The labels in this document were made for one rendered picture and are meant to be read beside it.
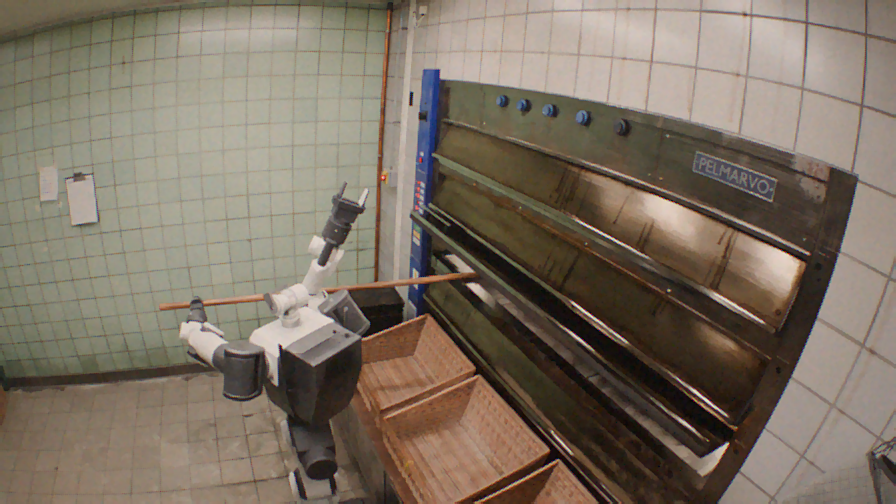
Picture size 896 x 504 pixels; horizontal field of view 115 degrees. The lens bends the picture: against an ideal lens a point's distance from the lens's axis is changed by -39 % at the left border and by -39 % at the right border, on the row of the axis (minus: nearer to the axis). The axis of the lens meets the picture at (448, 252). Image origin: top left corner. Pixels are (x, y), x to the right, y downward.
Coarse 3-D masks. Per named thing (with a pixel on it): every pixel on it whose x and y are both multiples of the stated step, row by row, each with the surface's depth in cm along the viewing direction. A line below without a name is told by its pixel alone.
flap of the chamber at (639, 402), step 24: (432, 216) 239; (456, 240) 206; (504, 264) 191; (504, 288) 162; (528, 288) 169; (528, 312) 149; (552, 312) 151; (600, 336) 141; (624, 360) 128; (648, 384) 115; (648, 408) 104; (672, 408) 105; (696, 408) 107; (672, 432) 96; (720, 432) 97
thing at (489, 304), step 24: (480, 288) 215; (504, 312) 196; (528, 336) 179; (552, 360) 164; (576, 384) 151; (600, 408) 140; (624, 432) 130; (648, 432) 127; (648, 456) 121; (672, 456) 117; (672, 480) 112; (696, 480) 106
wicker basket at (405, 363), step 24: (384, 336) 248; (408, 336) 255; (432, 336) 247; (384, 360) 254; (408, 360) 256; (432, 360) 244; (456, 360) 225; (360, 384) 224; (384, 384) 234; (408, 384) 236; (432, 384) 238; (456, 384) 209; (384, 408) 196
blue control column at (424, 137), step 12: (432, 72) 221; (432, 84) 222; (432, 96) 223; (420, 108) 238; (432, 108) 225; (420, 120) 239; (432, 120) 228; (420, 132) 241; (432, 132) 231; (420, 144) 242; (432, 144) 233; (420, 156) 243; (432, 156) 236; (420, 168) 245; (432, 168) 238; (420, 252) 256; (420, 264) 258; (420, 276) 260; (408, 288) 278; (420, 288) 263; (408, 300) 280; (420, 300) 266; (420, 312) 269
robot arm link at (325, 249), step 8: (312, 240) 155; (320, 240) 156; (328, 240) 151; (336, 240) 154; (344, 240) 156; (312, 248) 155; (320, 248) 155; (328, 248) 151; (336, 248) 156; (320, 256) 153; (328, 256) 153; (320, 264) 153
